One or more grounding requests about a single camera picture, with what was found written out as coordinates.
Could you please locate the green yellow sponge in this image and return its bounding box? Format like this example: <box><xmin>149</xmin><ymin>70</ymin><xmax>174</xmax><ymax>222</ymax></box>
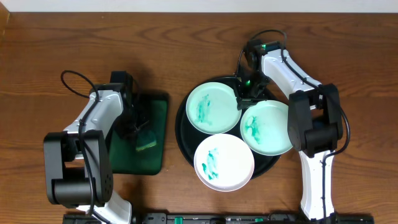
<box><xmin>136</xmin><ymin>130</ymin><xmax>157</xmax><ymax>151</ymax></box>

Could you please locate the mint plate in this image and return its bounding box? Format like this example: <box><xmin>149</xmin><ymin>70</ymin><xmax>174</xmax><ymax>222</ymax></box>
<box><xmin>240</xmin><ymin>100</ymin><xmax>292</xmax><ymax>156</ymax></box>
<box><xmin>185</xmin><ymin>82</ymin><xmax>242</xmax><ymax>134</ymax></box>

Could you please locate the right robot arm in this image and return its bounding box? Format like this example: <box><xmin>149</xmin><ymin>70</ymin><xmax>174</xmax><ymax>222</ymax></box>
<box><xmin>235</xmin><ymin>39</ymin><xmax>350</xmax><ymax>223</ymax></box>

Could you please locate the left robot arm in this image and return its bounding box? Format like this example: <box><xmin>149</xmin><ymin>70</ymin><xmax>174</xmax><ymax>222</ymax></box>
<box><xmin>43</xmin><ymin>71</ymin><xmax>148</xmax><ymax>223</ymax></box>

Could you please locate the green rectangular tray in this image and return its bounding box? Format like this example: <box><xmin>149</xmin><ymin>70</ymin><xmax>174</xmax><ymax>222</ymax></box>
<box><xmin>109</xmin><ymin>91</ymin><xmax>169</xmax><ymax>175</ymax></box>

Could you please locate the round black serving tray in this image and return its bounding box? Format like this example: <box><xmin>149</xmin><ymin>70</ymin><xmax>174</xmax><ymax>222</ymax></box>
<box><xmin>175</xmin><ymin>76</ymin><xmax>280</xmax><ymax>179</ymax></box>

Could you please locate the white plate with green stain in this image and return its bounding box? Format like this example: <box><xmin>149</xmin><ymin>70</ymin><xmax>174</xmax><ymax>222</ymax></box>
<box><xmin>193</xmin><ymin>134</ymin><xmax>254</xmax><ymax>192</ymax></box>

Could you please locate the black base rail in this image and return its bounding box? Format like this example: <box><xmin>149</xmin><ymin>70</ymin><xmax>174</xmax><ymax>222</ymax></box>
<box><xmin>62</xmin><ymin>212</ymin><xmax>376</xmax><ymax>224</ymax></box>

